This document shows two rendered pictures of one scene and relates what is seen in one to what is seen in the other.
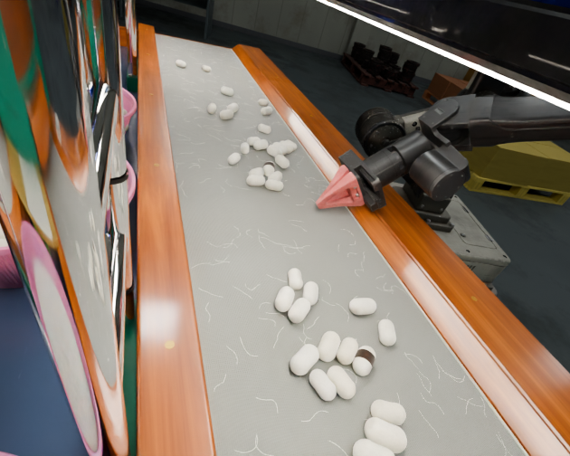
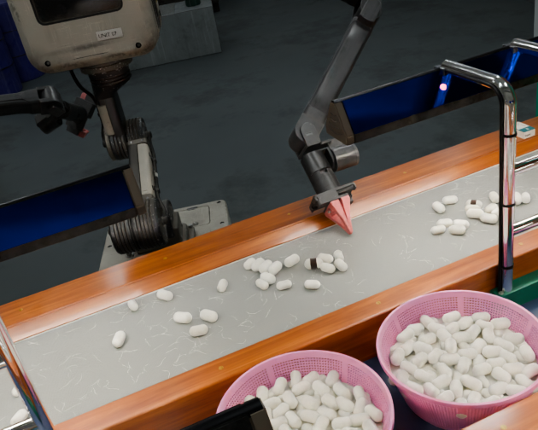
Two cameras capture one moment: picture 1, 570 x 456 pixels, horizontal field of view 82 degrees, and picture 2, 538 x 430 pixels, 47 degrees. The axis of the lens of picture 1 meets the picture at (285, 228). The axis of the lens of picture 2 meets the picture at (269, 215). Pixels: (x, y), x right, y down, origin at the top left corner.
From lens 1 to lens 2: 1.25 m
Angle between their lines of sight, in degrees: 63
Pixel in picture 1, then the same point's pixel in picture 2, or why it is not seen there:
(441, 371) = (456, 188)
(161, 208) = (430, 280)
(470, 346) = (438, 177)
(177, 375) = (531, 237)
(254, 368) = not seen: hidden behind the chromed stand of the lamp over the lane
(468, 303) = (411, 174)
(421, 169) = (345, 159)
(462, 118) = (318, 125)
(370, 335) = (453, 206)
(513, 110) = (324, 103)
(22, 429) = not seen: outside the picture
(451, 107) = (309, 127)
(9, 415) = not seen: outside the picture
